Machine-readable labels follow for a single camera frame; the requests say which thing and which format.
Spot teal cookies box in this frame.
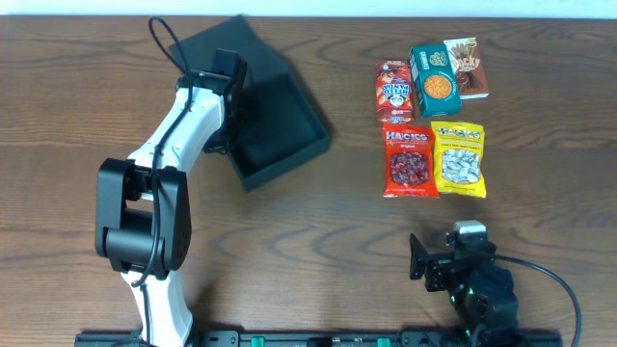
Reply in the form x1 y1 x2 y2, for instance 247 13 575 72
408 43 462 118

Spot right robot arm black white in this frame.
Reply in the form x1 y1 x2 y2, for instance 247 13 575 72
410 231 519 346

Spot yellow Hacks candy bag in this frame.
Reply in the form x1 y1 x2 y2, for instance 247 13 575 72
431 121 487 199

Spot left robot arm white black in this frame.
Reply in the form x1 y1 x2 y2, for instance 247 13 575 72
94 49 247 346

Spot black gift box with lid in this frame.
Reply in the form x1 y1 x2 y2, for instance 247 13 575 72
170 15 331 191

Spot red Hello Panda box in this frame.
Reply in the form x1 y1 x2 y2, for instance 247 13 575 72
375 60 415 124

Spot red Hacks candy bag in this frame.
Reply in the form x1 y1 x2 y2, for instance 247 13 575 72
382 123 439 198

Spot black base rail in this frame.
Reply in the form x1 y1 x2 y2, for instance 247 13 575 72
73 330 563 347

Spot brown Pocky box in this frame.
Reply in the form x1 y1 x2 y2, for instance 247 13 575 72
443 37 490 100

